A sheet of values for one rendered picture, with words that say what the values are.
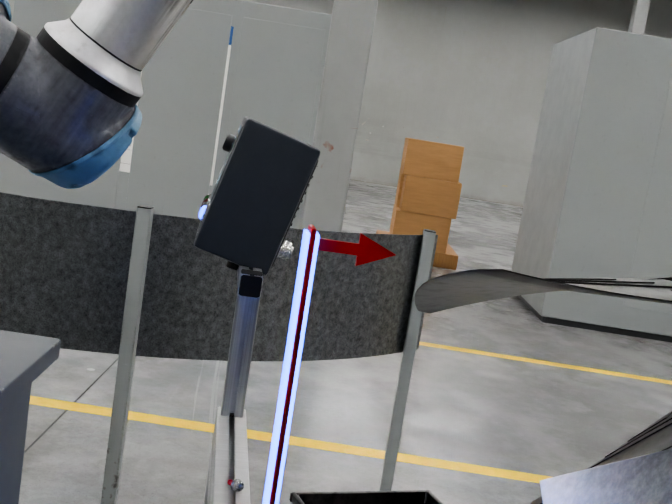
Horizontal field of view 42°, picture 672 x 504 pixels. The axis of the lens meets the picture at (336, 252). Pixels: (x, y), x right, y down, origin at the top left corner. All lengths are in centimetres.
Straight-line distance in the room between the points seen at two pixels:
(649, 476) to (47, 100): 63
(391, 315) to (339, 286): 27
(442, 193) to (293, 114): 257
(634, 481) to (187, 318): 189
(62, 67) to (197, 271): 162
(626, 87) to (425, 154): 254
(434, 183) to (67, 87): 800
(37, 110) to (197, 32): 595
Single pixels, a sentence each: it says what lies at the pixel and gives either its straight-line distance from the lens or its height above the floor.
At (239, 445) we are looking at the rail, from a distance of 111.
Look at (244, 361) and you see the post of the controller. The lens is 118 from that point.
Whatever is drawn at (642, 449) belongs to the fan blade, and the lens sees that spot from 86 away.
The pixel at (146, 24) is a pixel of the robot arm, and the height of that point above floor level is 133.
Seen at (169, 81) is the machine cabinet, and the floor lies 138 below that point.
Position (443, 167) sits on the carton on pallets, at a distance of 882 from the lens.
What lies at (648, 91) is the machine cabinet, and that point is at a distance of 701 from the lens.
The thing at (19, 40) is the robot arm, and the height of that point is 130.
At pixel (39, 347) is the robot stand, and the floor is 100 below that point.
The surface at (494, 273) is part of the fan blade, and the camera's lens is 56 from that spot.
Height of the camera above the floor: 127
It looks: 8 degrees down
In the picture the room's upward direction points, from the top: 9 degrees clockwise
